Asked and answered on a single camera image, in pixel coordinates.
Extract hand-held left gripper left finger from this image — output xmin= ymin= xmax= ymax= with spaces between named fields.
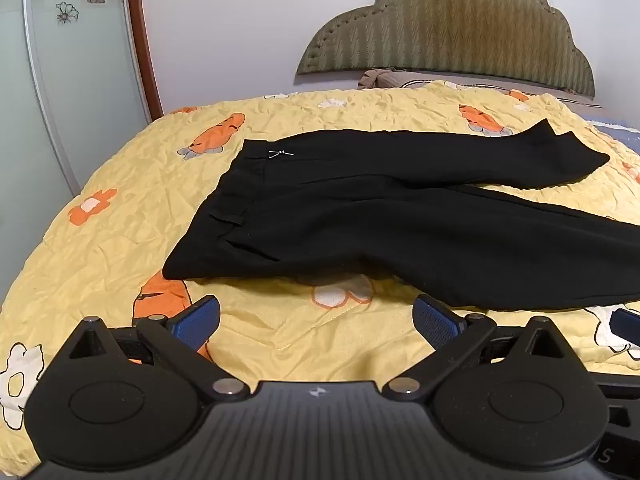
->
xmin=69 ymin=294 xmax=250 ymax=403

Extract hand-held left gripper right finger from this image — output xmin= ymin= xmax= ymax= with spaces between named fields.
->
xmin=381 ymin=293 xmax=569 ymax=403

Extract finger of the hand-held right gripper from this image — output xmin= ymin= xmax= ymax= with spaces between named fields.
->
xmin=611 ymin=308 xmax=640 ymax=351

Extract black pants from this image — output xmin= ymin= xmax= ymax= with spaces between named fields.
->
xmin=162 ymin=119 xmax=640 ymax=312

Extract yellow carrot print blanket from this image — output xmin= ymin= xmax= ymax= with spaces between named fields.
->
xmin=0 ymin=80 xmax=640 ymax=480

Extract brown pillow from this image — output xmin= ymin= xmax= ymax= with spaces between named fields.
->
xmin=357 ymin=69 xmax=416 ymax=90

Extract frosted glass flower door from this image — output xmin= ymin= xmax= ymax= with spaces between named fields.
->
xmin=0 ymin=0 xmax=151 ymax=241

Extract olive padded headboard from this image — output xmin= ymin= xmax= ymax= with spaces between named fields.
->
xmin=295 ymin=0 xmax=597 ymax=98

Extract brown wooden door frame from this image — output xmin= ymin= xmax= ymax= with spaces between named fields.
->
xmin=125 ymin=0 xmax=164 ymax=123

